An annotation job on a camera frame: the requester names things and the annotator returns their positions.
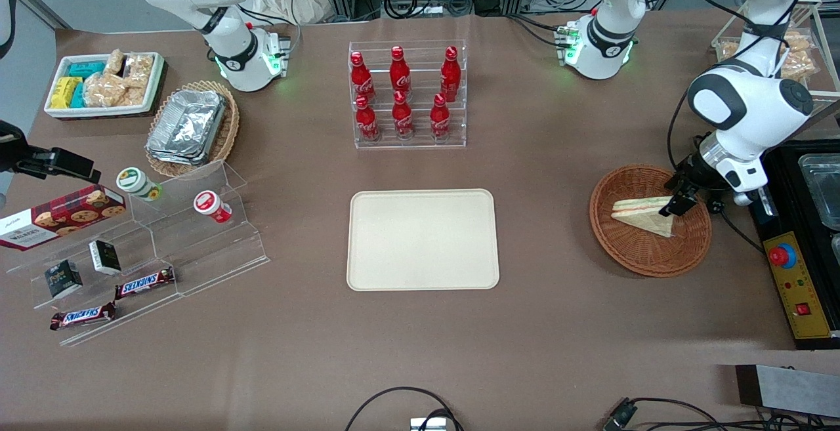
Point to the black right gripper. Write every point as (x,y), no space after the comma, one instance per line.
(18,155)

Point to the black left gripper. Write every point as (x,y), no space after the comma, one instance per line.
(690,177)

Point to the triangle sandwich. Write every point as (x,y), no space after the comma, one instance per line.
(643,218)

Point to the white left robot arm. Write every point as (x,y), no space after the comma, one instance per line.
(748,106)

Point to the round brown wicker basket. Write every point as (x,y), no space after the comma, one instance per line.
(630,254)

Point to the oval tan wicker basket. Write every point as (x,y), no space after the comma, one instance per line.
(226,136)

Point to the cream plastic tray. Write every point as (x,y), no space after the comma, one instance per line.
(420,241)

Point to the red tartan cookie box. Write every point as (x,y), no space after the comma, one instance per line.
(62,218)

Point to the white rectangular snack bin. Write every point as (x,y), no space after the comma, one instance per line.
(98,111)

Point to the green lid yogurt cup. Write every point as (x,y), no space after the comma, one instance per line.
(136,183)

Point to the teal snack packet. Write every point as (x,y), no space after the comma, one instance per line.
(86,69)
(79,96)

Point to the yellow snack packet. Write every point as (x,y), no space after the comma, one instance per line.
(63,93)

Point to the clear bagged rice cracker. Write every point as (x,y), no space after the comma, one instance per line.
(115,62)
(104,90)
(134,96)
(139,70)

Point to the small black carton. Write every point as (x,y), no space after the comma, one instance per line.
(105,257)
(63,279)

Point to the stacked aluminium foil trays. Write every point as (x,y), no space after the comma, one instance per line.
(187,126)

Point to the brown Snickers bar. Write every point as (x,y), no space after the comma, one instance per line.
(82,316)
(144,283)

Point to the steel pan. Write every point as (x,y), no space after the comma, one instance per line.
(823,188)
(836,250)

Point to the red lid yogurt cup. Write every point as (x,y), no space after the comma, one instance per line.
(210,205)

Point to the black appliance yellow panel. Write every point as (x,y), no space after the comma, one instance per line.
(804,287)

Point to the bagged fried snack pack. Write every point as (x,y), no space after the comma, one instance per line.
(728,49)
(802,65)
(797,41)

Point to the clear acrylic step stand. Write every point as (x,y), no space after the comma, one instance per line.
(98,336)
(210,254)

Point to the grey metal box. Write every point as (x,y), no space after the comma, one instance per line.
(787,388)

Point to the red cola bottle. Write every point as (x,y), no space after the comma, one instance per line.
(399,73)
(440,119)
(361,80)
(450,77)
(402,119)
(367,123)

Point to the clear acrylic bottle rack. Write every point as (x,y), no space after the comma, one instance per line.
(420,63)

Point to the silver metal clamp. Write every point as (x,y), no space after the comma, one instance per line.
(428,424)

